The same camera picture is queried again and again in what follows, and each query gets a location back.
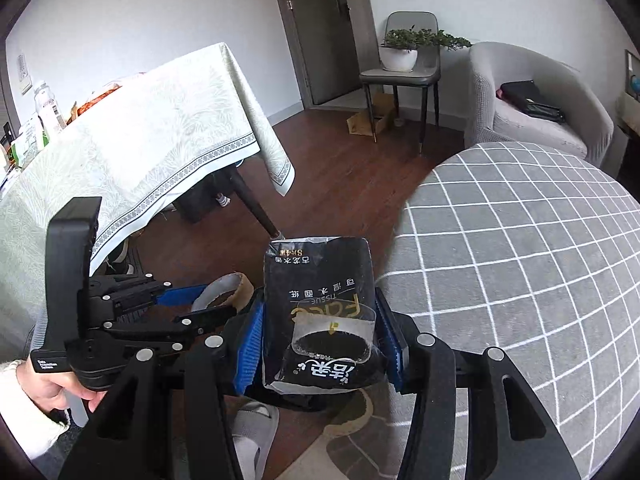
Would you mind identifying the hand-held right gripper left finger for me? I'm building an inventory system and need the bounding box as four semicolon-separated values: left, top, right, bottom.
57;292;266;480

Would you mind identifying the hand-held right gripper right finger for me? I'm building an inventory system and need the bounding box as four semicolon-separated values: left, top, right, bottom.
374;287;583;480

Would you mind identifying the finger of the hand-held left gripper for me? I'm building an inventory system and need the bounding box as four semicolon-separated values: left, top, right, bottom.
107;306;238;356
107;274;212;311

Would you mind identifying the brown tape roll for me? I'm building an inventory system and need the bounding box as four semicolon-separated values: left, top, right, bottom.
191;272;255;313

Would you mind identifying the black tissue pack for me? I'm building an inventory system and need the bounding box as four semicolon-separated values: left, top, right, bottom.
262;235;388;395

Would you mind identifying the person's left forearm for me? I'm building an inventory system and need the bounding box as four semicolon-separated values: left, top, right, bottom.
0;359;71;461

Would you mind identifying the person's left hand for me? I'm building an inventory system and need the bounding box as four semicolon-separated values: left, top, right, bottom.
17;360;108;416

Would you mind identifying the grey slipper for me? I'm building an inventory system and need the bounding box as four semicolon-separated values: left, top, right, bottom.
231;401;280;480

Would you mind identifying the green packet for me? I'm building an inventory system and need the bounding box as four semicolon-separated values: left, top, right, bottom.
10;115;48;166

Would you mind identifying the round grey checked table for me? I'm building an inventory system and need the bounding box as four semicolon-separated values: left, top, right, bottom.
372;141;640;480

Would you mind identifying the clear plastic bottle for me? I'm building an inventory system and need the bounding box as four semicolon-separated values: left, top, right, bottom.
34;80;63;133

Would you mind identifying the table with pale patterned tablecloth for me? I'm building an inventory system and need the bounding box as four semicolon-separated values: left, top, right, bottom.
0;41;296;356

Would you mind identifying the orange snack packet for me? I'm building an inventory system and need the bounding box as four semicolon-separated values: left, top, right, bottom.
67;82;126;121

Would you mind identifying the cardboard box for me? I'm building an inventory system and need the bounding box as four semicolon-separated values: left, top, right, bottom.
346;91;396;137

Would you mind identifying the grey dining chair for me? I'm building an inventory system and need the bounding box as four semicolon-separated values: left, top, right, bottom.
360;11;442;155

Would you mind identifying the grey armchair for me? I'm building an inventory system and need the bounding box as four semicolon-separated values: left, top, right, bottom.
464;41;615;166

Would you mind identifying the black bag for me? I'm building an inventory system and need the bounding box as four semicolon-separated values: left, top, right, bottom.
500;80;568;125

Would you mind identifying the potted plant in white pot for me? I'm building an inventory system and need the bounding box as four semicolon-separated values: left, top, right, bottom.
379;25;473;72

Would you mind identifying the dark brown door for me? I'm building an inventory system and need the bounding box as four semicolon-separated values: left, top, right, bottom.
267;0;378;108

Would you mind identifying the sideboard with fringed cloth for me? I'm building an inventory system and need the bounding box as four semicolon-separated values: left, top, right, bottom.
616;91;640;133

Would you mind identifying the white wall switch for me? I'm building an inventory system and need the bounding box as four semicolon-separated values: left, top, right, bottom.
17;52;32;94

